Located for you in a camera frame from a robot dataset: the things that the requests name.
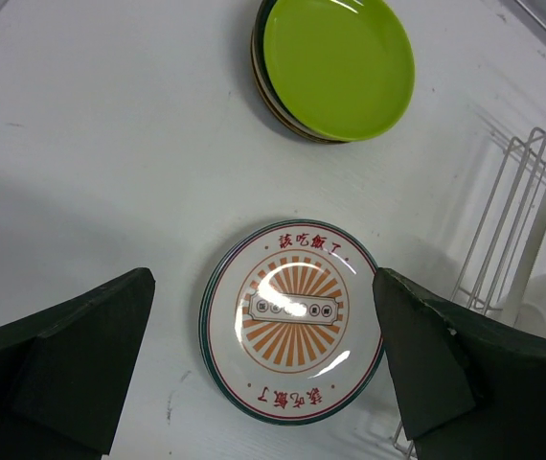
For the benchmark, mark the green plate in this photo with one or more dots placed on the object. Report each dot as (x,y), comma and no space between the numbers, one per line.
(344,69)

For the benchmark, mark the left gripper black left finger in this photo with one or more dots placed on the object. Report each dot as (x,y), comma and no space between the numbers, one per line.
(65,371)

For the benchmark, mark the dark grey blue plate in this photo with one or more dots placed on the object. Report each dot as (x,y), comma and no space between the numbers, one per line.
(258,35)

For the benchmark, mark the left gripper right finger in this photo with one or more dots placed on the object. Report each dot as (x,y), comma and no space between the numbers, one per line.
(467,387)

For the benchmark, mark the metal wire dish rack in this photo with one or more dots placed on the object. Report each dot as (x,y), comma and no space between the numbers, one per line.
(509,228)

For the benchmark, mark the white plate orange flower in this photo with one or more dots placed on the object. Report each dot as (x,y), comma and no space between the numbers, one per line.
(297,321)

